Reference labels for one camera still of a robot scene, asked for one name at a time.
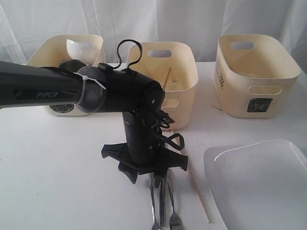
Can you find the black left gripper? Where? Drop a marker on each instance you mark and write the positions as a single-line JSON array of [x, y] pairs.
[[144, 150]]

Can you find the steel spoon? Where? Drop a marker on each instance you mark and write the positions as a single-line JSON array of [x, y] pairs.
[[155, 226]]

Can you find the steel table knife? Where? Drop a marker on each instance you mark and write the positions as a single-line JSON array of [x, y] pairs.
[[162, 201]]

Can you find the steel fork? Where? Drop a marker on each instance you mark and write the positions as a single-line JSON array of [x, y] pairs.
[[175, 222]]

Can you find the light wooden chopstick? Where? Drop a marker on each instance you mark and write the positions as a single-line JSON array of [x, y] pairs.
[[190, 172]]

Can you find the brown wooden chopstick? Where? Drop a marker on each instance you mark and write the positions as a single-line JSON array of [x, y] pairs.
[[166, 79]]

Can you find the steel mug with wire handle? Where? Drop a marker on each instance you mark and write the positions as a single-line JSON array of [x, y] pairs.
[[72, 65]]

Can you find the white ceramic bowl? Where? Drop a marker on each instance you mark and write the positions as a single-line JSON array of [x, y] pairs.
[[82, 51]]

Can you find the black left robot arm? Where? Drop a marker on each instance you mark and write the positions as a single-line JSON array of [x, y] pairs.
[[104, 89]]

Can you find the white square plate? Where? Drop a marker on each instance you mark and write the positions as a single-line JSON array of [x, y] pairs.
[[258, 186]]

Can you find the cream bin with triangle mark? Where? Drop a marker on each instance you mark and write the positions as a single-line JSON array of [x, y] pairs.
[[157, 58]]

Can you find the cream bin with square mark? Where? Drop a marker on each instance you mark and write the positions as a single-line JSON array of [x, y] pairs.
[[254, 75]]

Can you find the cream bin with circle mark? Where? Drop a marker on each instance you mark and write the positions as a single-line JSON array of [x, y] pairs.
[[54, 51]]

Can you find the white backdrop curtain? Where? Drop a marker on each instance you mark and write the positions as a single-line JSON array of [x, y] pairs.
[[26, 24]]

